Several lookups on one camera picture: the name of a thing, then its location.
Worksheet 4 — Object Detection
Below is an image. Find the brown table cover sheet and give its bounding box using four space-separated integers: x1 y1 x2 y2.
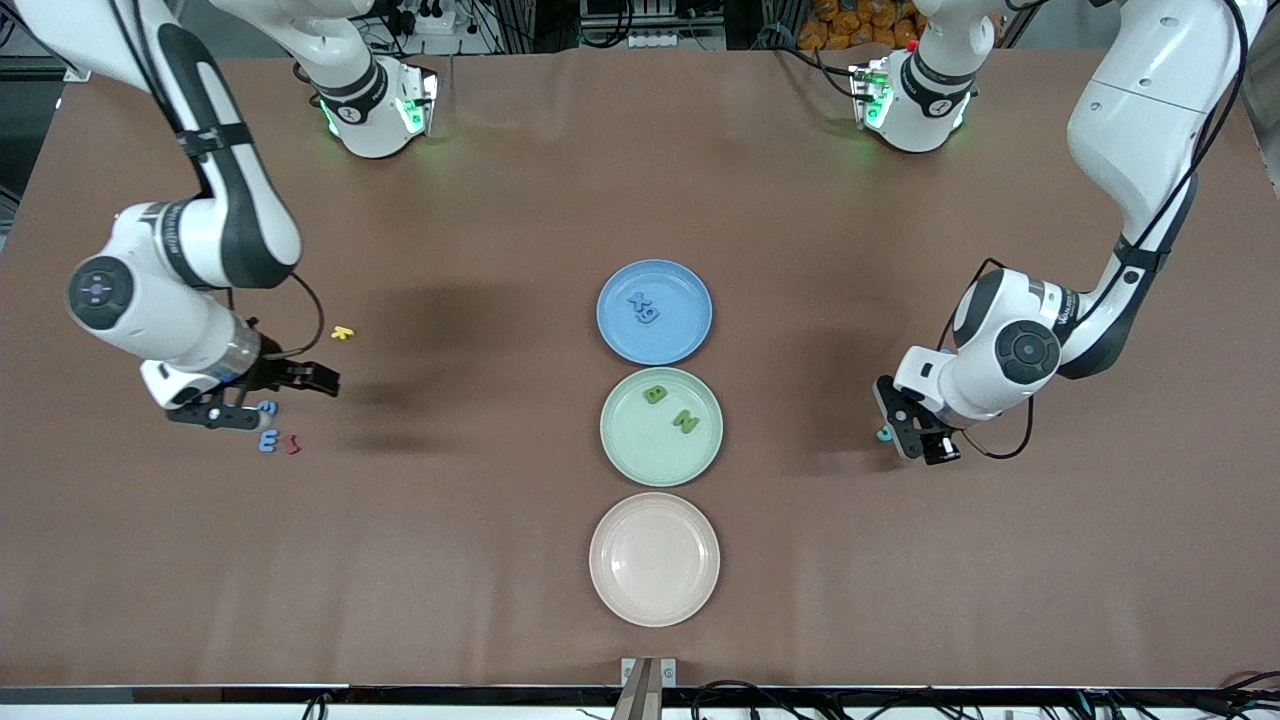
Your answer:
0 45 1280 691

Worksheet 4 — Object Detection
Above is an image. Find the blue plate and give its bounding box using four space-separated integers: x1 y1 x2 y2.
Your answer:
596 259 714 367

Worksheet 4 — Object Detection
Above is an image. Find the green plate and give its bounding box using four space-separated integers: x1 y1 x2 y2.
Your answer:
599 366 724 488

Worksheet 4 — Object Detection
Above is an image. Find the beige plate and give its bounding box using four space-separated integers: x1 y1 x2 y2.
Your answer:
588 491 721 628

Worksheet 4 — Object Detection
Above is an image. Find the white power strip with plugs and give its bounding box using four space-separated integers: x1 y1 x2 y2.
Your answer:
385 0 471 39

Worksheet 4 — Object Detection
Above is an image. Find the pile of orange objects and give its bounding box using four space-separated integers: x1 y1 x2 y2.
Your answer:
798 0 923 51

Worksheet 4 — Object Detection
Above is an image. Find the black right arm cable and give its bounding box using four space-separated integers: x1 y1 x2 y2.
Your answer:
130 0 326 359

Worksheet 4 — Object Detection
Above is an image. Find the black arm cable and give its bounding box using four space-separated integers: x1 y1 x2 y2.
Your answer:
940 0 1251 461
130 0 326 359

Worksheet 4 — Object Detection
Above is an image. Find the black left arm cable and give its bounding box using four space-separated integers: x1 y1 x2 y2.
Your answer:
940 0 1251 461

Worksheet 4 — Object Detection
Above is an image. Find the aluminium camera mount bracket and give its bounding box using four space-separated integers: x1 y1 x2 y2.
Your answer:
620 655 679 720

